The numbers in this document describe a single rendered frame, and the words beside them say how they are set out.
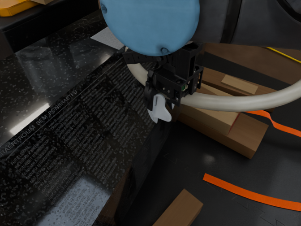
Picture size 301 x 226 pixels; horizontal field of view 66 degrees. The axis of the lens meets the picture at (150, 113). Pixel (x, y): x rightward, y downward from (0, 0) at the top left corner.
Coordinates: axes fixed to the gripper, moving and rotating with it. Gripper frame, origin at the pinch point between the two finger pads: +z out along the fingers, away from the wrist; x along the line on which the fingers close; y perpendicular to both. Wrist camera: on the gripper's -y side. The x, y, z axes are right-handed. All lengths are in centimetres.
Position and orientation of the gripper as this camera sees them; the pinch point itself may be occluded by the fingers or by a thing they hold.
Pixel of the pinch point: (161, 110)
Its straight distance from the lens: 55.2
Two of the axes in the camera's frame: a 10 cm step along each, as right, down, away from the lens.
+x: 6.7, -5.6, 4.9
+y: 7.4, 4.8, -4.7
